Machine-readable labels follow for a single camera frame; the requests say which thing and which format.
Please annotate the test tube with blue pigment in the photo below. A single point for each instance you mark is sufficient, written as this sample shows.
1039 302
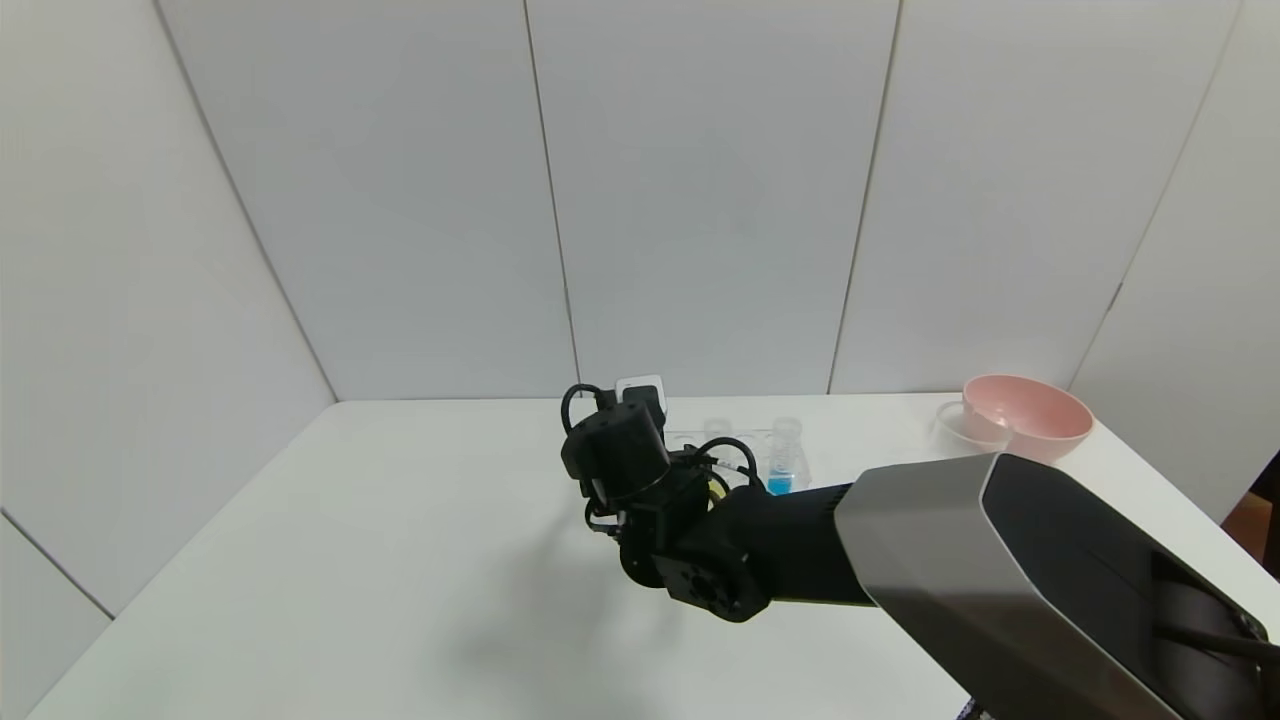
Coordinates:
781 482

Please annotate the clear plastic beaker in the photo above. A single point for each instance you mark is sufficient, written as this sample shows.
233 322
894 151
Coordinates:
960 430

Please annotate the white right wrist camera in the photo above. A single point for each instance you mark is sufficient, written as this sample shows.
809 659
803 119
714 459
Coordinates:
640 385

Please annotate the clear acrylic test tube rack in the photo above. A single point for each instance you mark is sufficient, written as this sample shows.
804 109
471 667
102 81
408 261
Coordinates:
750 445

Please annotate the pink bowl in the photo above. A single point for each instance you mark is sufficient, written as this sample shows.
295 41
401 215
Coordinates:
1035 415

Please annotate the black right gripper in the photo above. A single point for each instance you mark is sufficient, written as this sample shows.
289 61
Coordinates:
665 515

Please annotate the test tube with yellow pigment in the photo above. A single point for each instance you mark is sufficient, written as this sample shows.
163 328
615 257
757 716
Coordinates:
716 430

